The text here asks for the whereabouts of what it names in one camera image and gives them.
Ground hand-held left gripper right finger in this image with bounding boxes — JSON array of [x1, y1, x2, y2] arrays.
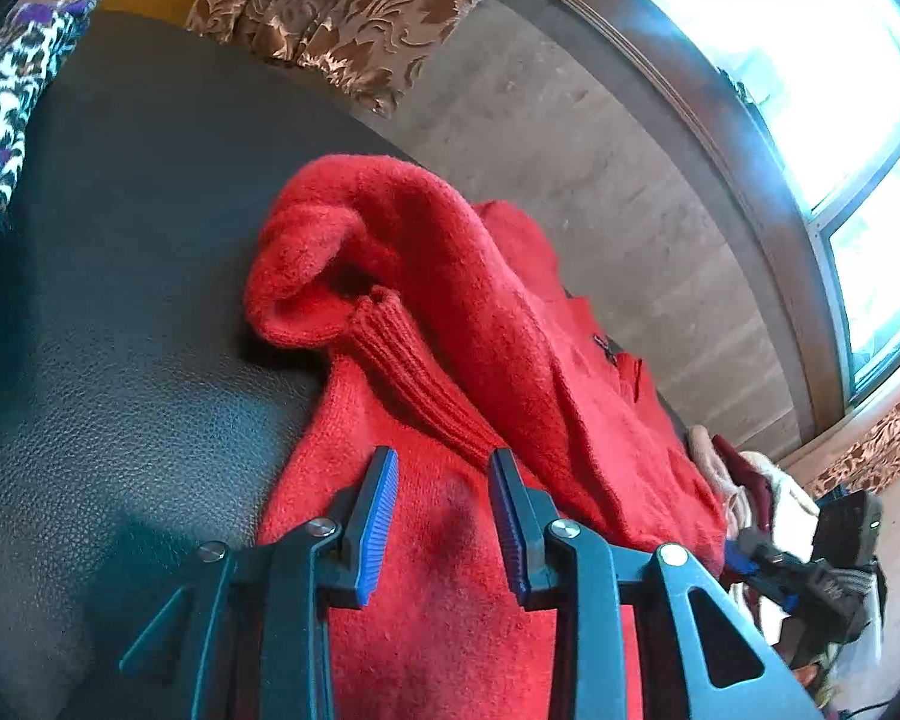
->
[[487, 448, 822, 720]]

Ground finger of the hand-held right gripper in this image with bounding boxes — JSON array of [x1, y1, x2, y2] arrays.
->
[[726, 529, 805, 610]]

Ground brown patterned curtain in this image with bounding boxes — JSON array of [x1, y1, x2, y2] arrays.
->
[[802, 369, 900, 497], [174, 0, 548, 119]]

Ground pale pink cloth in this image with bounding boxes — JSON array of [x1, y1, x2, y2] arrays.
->
[[686, 424, 747, 533]]

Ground leopard print cloth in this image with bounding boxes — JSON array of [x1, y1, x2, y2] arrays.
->
[[0, 0, 104, 237]]

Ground window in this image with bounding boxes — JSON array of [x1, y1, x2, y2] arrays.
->
[[622, 0, 900, 398]]

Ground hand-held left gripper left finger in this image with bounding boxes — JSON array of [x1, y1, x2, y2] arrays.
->
[[118, 446, 400, 720]]

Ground black cable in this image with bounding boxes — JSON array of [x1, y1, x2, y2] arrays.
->
[[825, 699, 897, 719]]

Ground red knit sweater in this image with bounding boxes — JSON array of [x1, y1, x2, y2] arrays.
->
[[244, 154, 728, 720]]

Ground white cloth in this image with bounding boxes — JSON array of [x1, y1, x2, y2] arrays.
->
[[739, 450, 822, 541]]

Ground dark red garment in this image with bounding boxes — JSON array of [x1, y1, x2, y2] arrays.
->
[[712, 433, 773, 533]]

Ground wooden window sill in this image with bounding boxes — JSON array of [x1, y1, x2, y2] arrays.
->
[[514, 0, 867, 425]]

